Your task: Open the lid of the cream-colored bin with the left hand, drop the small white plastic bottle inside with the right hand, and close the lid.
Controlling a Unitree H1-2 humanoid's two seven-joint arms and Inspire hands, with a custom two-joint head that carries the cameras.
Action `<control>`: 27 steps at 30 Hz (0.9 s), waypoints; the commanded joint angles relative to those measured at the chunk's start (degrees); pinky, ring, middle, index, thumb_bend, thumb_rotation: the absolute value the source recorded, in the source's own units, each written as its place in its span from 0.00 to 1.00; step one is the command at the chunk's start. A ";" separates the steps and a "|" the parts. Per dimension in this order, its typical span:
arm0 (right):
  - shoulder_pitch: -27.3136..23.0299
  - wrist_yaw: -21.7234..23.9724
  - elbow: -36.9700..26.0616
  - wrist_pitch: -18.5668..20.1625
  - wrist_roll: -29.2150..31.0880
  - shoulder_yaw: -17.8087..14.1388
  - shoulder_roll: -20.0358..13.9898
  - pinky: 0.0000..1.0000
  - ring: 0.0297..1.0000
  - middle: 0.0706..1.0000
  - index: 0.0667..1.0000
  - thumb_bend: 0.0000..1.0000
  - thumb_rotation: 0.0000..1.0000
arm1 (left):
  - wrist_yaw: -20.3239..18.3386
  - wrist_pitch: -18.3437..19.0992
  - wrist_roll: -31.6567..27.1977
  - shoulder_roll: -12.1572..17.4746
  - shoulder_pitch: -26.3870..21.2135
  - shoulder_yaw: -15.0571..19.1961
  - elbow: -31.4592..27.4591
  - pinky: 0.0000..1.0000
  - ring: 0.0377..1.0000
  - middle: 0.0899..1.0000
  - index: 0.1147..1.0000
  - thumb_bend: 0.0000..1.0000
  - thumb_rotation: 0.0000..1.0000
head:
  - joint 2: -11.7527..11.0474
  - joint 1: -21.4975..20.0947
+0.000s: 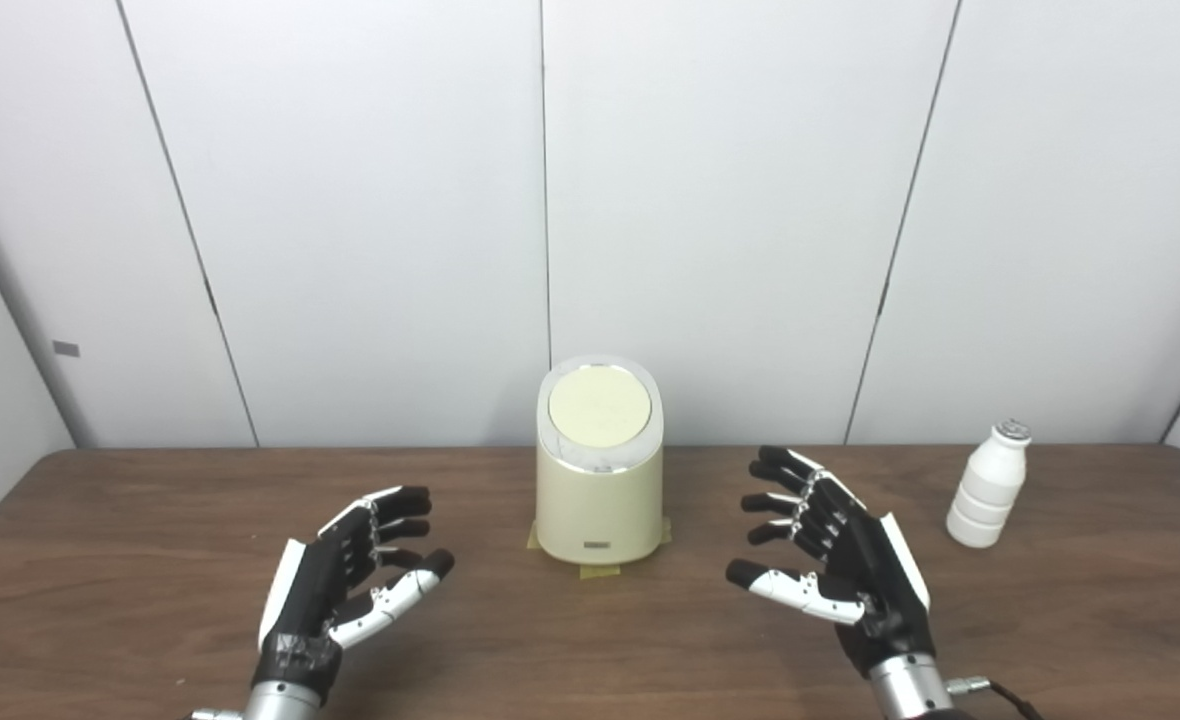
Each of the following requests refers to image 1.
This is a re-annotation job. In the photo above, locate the cream-colored cylindrical bin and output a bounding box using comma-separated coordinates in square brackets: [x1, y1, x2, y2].
[534, 355, 667, 564]

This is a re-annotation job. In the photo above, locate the cream round bin lid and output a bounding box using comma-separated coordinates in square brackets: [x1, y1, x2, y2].
[548, 367, 653, 449]

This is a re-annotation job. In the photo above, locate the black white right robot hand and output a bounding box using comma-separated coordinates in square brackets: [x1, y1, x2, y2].
[726, 446, 936, 681]

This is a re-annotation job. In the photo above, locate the small white plastic bottle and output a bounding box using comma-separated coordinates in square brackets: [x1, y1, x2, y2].
[946, 420, 1032, 549]

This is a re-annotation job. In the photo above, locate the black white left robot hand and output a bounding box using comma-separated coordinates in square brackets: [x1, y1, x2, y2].
[256, 486, 456, 701]

